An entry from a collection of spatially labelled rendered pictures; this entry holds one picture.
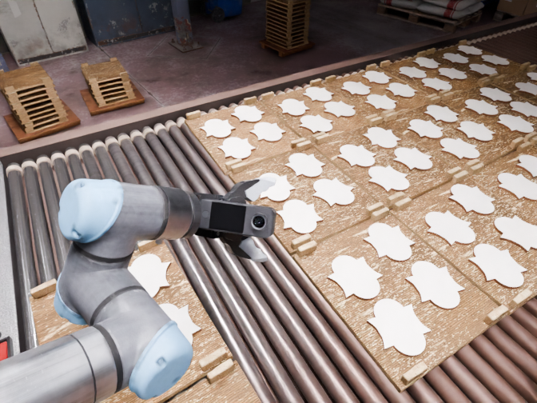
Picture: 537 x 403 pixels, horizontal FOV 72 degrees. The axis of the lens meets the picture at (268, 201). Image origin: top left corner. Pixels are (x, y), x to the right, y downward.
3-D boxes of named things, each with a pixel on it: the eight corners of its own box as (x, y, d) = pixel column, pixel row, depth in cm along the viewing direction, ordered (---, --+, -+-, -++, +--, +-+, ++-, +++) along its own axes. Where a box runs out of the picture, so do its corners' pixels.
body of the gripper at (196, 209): (219, 193, 67) (161, 186, 58) (254, 197, 61) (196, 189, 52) (214, 235, 67) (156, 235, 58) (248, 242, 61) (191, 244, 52)
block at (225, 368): (210, 385, 76) (208, 380, 75) (206, 377, 78) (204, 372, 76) (236, 369, 79) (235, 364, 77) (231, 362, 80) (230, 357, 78)
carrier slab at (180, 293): (67, 463, 68) (64, 460, 67) (31, 300, 93) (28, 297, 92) (232, 358, 82) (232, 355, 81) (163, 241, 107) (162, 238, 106)
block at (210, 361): (203, 373, 78) (201, 368, 76) (199, 366, 79) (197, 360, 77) (228, 357, 81) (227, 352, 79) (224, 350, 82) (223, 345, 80)
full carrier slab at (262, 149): (224, 176, 130) (224, 165, 127) (184, 122, 156) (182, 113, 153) (308, 148, 143) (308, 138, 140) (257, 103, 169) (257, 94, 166)
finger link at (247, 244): (248, 254, 72) (223, 225, 66) (272, 260, 68) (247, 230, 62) (240, 268, 70) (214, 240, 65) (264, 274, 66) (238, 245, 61)
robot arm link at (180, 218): (172, 187, 49) (165, 249, 49) (199, 190, 52) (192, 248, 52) (141, 184, 53) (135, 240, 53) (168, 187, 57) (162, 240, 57)
